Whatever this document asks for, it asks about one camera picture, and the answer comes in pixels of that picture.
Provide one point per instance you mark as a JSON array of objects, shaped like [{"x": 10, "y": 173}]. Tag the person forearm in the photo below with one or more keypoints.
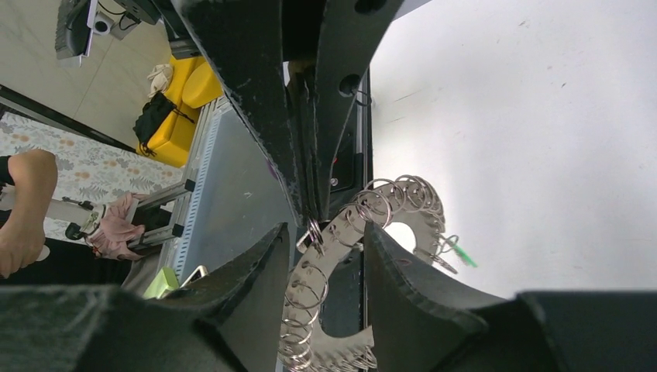
[{"x": 34, "y": 176}]

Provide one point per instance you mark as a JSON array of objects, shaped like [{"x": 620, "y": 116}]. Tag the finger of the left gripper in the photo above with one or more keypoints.
[
  {"x": 349, "y": 34},
  {"x": 242, "y": 41}
]

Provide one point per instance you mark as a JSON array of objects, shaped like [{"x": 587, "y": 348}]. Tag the green box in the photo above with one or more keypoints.
[{"x": 163, "y": 283}]

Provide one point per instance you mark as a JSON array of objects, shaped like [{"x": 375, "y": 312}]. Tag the floral mat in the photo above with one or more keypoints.
[{"x": 87, "y": 170}]

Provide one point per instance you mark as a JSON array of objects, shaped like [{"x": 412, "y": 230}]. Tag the metal disc with keyrings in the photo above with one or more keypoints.
[{"x": 303, "y": 345}]

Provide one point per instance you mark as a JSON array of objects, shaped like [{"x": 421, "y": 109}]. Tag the white smartphone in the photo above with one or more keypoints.
[{"x": 197, "y": 274}]

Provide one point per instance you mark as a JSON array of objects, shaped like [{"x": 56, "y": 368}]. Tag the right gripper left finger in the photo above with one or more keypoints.
[{"x": 238, "y": 308}]

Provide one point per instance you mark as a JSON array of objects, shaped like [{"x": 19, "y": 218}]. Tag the green key tag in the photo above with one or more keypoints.
[{"x": 465, "y": 258}]

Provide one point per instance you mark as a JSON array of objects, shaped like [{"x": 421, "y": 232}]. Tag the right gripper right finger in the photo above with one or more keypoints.
[{"x": 421, "y": 318}]

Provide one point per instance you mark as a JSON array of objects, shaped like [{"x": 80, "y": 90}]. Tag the black backpack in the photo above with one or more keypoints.
[{"x": 154, "y": 114}]

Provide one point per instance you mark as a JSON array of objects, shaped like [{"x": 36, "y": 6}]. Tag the black monitor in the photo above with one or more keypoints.
[{"x": 74, "y": 31}]

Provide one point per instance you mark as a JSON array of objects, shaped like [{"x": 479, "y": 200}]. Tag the pink cloth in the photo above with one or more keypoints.
[{"x": 114, "y": 231}]

